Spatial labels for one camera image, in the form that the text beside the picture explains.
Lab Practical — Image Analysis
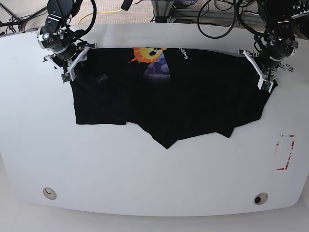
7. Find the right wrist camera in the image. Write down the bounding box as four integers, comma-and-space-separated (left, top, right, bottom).
61, 73, 71, 83

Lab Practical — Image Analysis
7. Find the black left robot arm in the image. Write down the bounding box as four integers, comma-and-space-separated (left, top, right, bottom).
237, 0, 298, 92

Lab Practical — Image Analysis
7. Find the black printed T-shirt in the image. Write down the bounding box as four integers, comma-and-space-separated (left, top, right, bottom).
70, 47, 271, 148

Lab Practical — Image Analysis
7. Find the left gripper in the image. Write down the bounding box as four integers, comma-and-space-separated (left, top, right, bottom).
237, 20, 298, 90

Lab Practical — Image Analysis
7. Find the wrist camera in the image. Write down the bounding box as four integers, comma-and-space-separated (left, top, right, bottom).
61, 73, 71, 83
261, 82, 272, 93

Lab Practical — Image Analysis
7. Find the red tape rectangle marking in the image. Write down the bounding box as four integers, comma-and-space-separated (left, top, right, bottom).
274, 134, 296, 171

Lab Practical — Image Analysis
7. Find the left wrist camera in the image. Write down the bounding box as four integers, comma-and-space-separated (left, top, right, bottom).
261, 82, 272, 93

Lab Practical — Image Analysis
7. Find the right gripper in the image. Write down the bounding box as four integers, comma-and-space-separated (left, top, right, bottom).
37, 14, 98, 81

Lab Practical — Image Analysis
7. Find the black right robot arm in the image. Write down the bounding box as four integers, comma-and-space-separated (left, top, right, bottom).
37, 0, 98, 83

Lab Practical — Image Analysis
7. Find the table grommet hole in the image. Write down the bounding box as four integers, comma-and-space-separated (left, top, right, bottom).
253, 192, 268, 205
43, 188, 56, 200

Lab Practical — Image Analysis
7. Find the right table grommet hole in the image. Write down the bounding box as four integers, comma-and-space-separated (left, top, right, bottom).
253, 192, 268, 205

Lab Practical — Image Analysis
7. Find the left table grommet hole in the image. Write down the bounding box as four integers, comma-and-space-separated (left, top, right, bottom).
43, 188, 56, 200

